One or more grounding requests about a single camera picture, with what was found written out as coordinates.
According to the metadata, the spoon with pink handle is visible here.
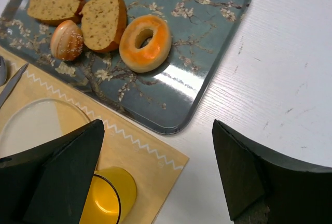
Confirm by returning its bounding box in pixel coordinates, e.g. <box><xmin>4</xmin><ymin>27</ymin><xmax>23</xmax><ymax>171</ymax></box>
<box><xmin>0</xmin><ymin>56</ymin><xmax>8</xmax><ymax>86</ymax></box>

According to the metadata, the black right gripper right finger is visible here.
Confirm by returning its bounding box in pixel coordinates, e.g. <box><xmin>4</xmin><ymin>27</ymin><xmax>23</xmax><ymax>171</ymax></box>
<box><xmin>212</xmin><ymin>120</ymin><xmax>331</xmax><ymax>223</ymax></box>

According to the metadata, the floral blue serving tray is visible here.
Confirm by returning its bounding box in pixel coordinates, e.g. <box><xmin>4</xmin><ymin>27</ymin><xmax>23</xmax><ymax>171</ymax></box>
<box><xmin>1</xmin><ymin>0</ymin><xmax>251</xmax><ymax>134</ymax></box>

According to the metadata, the sesame bread roll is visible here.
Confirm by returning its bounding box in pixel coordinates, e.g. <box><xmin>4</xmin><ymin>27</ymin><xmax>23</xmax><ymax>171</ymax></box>
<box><xmin>50</xmin><ymin>20</ymin><xmax>84</xmax><ymax>61</ymax></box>

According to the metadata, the white and yellow plate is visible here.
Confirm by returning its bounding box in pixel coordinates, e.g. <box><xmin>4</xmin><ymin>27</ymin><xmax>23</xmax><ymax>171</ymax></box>
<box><xmin>1</xmin><ymin>98</ymin><xmax>90</xmax><ymax>157</ymax></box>

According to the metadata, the yellow glass mug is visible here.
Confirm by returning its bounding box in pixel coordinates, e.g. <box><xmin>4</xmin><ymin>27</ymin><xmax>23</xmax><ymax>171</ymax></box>
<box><xmin>79</xmin><ymin>166</ymin><xmax>137</xmax><ymax>224</ymax></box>

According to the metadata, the yellow paper placemat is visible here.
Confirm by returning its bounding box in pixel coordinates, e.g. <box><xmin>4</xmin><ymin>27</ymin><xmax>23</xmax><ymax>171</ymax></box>
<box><xmin>0</xmin><ymin>46</ymin><xmax>190</xmax><ymax>224</ymax></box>

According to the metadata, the knife with pink handle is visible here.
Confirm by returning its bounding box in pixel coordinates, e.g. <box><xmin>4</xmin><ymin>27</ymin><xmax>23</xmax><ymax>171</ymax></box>
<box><xmin>0</xmin><ymin>63</ymin><xmax>29</xmax><ymax>107</ymax></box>

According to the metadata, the orange glazed bagel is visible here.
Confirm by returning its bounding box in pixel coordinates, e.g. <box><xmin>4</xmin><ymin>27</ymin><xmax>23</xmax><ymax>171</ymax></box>
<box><xmin>119</xmin><ymin>15</ymin><xmax>172</xmax><ymax>73</ymax></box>

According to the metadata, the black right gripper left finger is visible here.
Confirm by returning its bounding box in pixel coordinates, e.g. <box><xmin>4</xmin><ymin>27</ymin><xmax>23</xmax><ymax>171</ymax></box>
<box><xmin>1</xmin><ymin>119</ymin><xmax>104</xmax><ymax>223</ymax></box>

